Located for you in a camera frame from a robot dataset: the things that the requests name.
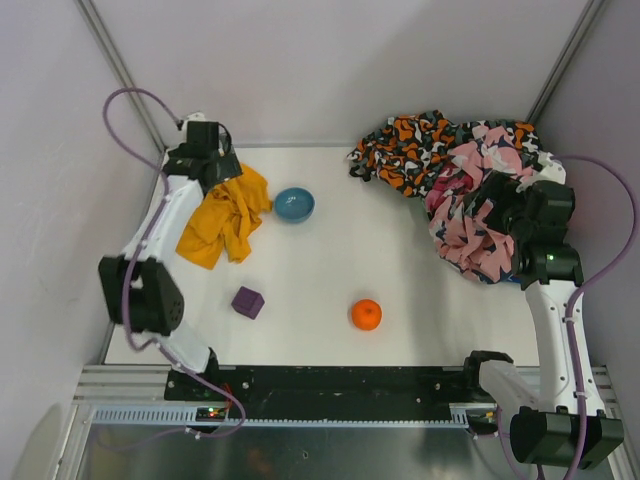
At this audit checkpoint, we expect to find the pink floral cloth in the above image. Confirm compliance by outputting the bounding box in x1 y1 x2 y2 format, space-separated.
425 125 539 284

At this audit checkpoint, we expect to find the yellow cloth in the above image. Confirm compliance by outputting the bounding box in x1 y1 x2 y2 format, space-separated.
176 164 273 270

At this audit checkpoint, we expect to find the orange black patterned cloth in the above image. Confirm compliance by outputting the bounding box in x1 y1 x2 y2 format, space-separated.
347 110 543 198

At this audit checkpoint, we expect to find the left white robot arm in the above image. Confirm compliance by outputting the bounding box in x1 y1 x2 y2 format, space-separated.
98 112 242 374

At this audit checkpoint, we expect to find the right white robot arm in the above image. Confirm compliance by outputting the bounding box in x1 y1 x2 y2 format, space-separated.
465 172 624 476

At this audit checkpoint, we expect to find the blue ceramic bowl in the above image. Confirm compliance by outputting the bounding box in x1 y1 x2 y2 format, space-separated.
274 187 316 224

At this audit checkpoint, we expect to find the purple cube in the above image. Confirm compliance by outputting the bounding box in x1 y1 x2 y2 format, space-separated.
231 286 265 320

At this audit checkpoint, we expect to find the orange fruit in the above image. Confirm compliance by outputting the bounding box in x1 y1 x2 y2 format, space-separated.
350 299 382 331

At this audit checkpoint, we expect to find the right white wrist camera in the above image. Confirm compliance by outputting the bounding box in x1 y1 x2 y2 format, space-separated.
516 152 566 193

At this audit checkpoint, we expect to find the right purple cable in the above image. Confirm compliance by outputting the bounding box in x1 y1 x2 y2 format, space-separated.
549 153 638 480

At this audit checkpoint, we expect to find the purple cable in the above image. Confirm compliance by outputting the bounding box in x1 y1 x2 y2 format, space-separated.
549 153 638 480
102 87 248 441

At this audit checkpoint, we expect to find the grey slotted cable duct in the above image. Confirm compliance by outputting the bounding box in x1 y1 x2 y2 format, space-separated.
91 403 496 428

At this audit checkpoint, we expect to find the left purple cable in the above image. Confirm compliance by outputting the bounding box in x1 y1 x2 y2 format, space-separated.
102 87 248 441

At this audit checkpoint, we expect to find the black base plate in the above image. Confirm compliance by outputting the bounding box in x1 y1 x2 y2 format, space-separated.
164 364 501 426

